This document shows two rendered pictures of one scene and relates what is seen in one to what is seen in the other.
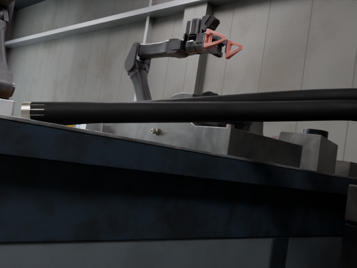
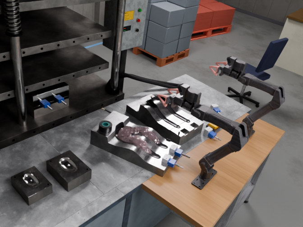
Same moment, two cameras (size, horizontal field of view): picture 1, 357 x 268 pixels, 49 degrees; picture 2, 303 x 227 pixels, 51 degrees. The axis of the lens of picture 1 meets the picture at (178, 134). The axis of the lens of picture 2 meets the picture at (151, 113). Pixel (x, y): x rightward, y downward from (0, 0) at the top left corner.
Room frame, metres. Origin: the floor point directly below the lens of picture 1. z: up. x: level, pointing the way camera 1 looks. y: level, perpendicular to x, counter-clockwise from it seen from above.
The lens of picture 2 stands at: (2.85, -0.51, 2.11)
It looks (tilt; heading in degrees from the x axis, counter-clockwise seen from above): 34 degrees down; 168
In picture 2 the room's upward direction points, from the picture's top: 10 degrees clockwise
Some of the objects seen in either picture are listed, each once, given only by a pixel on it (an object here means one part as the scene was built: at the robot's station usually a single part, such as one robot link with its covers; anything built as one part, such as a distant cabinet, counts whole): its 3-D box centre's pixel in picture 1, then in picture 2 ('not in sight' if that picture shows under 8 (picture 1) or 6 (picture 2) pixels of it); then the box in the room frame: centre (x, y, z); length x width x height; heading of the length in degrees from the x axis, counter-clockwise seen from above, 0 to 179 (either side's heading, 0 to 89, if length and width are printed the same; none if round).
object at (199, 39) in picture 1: (210, 31); (181, 93); (1.39, -0.06, 1.26); 0.07 x 0.06 x 0.11; 136
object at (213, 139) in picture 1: (193, 129); (164, 114); (1.05, -0.04, 0.87); 0.50 x 0.26 x 0.14; 40
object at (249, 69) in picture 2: not in sight; (251, 70); (-0.63, 1.42, 0.46); 0.54 x 0.52 x 0.93; 55
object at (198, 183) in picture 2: not in sight; (205, 173); (1.59, 0.14, 0.84); 0.20 x 0.07 x 0.08; 136
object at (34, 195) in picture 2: not in sight; (31, 184); (1.69, -0.81, 0.83); 0.17 x 0.13 x 0.06; 40
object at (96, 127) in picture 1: (83, 130); (213, 135); (1.21, 0.29, 0.83); 0.13 x 0.05 x 0.05; 39
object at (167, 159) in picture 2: not in sight; (173, 163); (1.53, -0.05, 0.86); 0.13 x 0.05 x 0.05; 58
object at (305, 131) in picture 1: (315, 135); (105, 126); (1.30, -0.45, 0.93); 0.08 x 0.08 x 0.04
